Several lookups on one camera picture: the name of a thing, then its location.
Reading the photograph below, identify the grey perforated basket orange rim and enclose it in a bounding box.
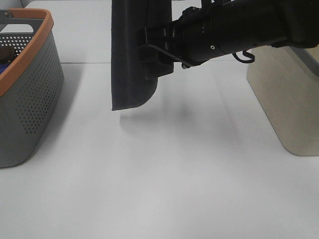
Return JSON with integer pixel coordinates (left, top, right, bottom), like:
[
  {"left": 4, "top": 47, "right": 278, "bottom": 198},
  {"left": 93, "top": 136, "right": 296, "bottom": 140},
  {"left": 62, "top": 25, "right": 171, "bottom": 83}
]
[{"left": 0, "top": 8, "right": 64, "bottom": 168}]

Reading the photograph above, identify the blue towel in basket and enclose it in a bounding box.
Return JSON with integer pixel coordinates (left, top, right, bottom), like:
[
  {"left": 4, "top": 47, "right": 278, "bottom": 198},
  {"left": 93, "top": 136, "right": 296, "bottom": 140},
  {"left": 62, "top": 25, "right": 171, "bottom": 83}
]
[{"left": 0, "top": 63, "right": 10, "bottom": 74}]

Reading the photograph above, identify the beige basket grey rim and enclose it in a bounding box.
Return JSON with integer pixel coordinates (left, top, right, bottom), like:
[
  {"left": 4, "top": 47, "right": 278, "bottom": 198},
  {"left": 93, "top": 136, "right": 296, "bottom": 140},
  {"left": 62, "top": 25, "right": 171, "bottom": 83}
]
[{"left": 247, "top": 46, "right": 319, "bottom": 156}]

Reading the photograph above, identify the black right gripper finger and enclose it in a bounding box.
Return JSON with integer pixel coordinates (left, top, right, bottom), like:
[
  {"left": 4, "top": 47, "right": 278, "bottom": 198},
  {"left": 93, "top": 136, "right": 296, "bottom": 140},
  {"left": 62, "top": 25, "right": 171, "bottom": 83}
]
[{"left": 137, "top": 27, "right": 174, "bottom": 79}]

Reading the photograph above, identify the dark navy towel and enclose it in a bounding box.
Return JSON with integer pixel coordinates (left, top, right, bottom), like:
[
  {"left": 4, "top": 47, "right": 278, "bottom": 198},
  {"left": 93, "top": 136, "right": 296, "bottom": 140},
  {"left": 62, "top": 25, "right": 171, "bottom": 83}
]
[{"left": 111, "top": 0, "right": 172, "bottom": 111}]

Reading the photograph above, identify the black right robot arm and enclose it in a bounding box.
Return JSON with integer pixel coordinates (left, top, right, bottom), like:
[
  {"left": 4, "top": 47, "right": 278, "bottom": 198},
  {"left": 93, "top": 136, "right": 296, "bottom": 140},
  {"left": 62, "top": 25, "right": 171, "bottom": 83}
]
[{"left": 138, "top": 0, "right": 319, "bottom": 79}]

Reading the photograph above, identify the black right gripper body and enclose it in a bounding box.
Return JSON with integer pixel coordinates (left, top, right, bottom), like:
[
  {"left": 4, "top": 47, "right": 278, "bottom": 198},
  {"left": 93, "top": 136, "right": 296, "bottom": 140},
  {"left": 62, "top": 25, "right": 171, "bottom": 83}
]
[{"left": 151, "top": 4, "right": 239, "bottom": 68}]

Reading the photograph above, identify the black cable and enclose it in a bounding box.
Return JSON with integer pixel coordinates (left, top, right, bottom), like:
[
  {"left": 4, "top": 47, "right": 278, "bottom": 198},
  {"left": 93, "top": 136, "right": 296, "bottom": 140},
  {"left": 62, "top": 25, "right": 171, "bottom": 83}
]
[{"left": 231, "top": 49, "right": 256, "bottom": 64}]

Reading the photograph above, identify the brown towel in basket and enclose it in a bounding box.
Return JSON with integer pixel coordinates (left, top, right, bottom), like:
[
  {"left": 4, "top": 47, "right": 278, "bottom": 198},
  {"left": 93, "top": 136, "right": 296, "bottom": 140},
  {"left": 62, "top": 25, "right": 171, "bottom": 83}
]
[{"left": 0, "top": 46, "right": 15, "bottom": 64}]

